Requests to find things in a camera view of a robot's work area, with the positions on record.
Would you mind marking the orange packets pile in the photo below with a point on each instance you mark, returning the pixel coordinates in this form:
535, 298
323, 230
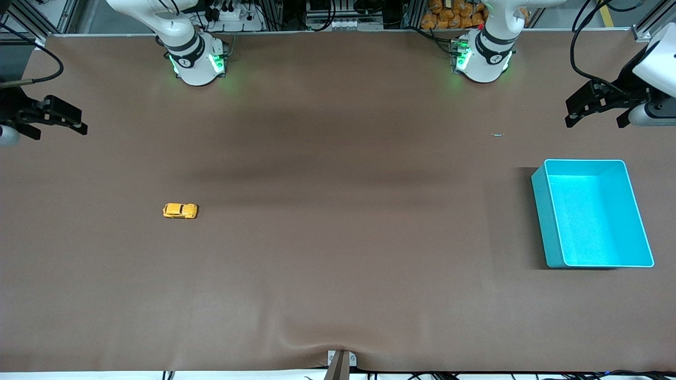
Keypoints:
454, 13

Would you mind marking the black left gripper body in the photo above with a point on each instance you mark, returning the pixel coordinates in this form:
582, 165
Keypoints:
622, 96

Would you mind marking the brown camera pole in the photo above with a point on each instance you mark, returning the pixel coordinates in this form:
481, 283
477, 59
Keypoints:
338, 369

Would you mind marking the turquoise plastic bin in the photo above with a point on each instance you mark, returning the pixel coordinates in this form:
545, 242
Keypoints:
597, 221

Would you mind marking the yellow beetle toy car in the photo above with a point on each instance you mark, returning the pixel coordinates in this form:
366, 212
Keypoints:
180, 211

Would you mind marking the brown table mat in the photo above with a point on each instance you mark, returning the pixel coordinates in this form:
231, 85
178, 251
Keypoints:
338, 237

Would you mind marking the white terminal block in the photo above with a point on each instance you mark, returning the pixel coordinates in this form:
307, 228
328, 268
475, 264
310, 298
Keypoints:
348, 24

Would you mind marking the white power strip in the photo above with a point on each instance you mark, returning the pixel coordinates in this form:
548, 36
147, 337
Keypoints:
235, 16

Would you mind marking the grey metal bracket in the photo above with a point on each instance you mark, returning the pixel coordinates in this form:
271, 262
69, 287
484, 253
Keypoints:
353, 359

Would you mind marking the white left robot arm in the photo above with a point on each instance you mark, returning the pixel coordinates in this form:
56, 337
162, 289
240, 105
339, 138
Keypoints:
486, 63

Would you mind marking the grey aluminium frame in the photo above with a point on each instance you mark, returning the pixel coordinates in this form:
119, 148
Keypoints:
58, 16
645, 32

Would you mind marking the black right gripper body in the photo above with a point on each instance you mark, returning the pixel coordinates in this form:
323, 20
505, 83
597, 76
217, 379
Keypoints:
11, 108

